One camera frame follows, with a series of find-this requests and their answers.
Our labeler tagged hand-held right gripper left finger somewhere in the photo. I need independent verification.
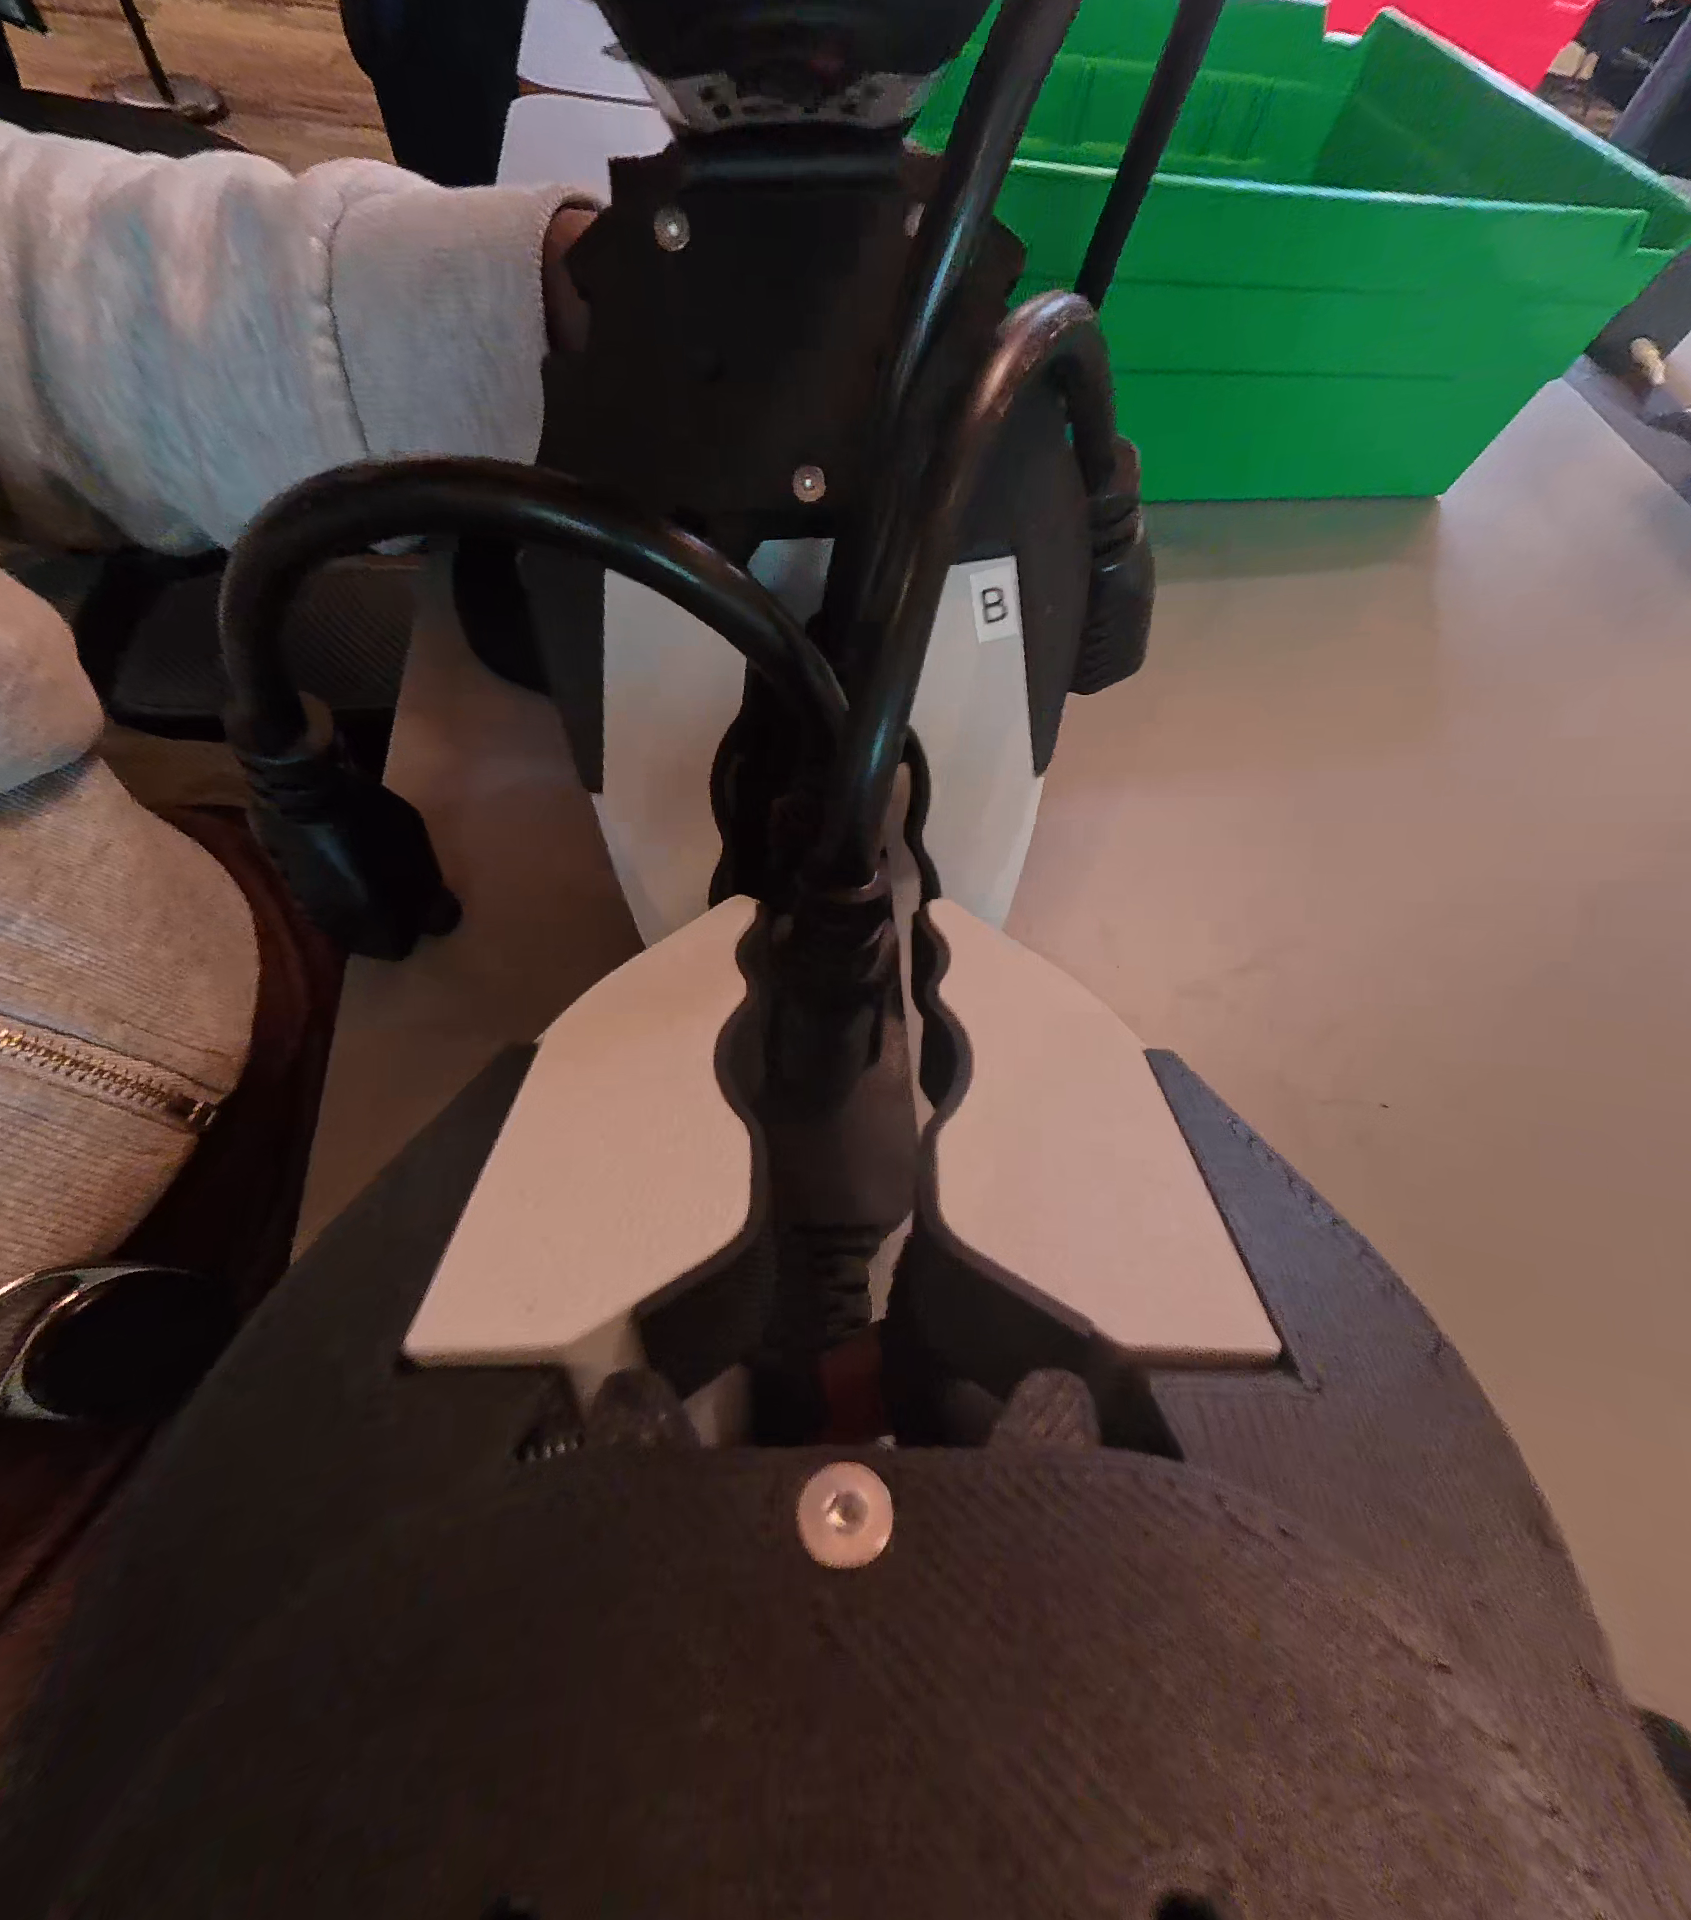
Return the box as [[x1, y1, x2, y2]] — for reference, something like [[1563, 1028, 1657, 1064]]
[[400, 893, 783, 1374]]

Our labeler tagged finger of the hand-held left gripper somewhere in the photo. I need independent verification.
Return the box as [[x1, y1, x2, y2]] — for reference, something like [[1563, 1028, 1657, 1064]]
[[901, 537, 1087, 930], [462, 540, 787, 950]]

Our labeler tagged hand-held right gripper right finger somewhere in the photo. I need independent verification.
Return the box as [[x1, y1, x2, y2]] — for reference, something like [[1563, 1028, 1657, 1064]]
[[909, 894, 1287, 1368]]

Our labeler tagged black cable with connector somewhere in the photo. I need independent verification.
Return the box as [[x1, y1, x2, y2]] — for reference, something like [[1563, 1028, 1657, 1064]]
[[815, 292, 1159, 903], [218, 457, 853, 963]]

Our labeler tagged black power cable with plug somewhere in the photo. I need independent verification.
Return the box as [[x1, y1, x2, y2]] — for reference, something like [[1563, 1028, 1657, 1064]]
[[751, 0, 1231, 1442]]

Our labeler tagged person's left forearm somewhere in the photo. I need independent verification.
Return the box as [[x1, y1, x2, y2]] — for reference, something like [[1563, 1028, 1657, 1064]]
[[0, 52, 603, 559]]

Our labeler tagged black textured pad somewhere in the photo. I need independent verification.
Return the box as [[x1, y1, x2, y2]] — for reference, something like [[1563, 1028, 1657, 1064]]
[[80, 547, 428, 753]]

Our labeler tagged large green plastic bin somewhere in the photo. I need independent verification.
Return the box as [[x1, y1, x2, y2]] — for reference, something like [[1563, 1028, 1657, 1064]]
[[919, 0, 1691, 504]]

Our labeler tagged metal carabiner clip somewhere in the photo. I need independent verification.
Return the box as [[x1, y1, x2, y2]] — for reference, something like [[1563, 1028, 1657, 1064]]
[[0, 1264, 240, 1424]]

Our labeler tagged red plastic bin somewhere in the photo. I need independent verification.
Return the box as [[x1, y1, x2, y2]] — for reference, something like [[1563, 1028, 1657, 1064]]
[[1321, 0, 1597, 97]]

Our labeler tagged small grey battery charger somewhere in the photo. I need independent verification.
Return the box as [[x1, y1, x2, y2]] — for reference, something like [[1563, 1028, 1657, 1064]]
[[1587, 211, 1691, 362]]

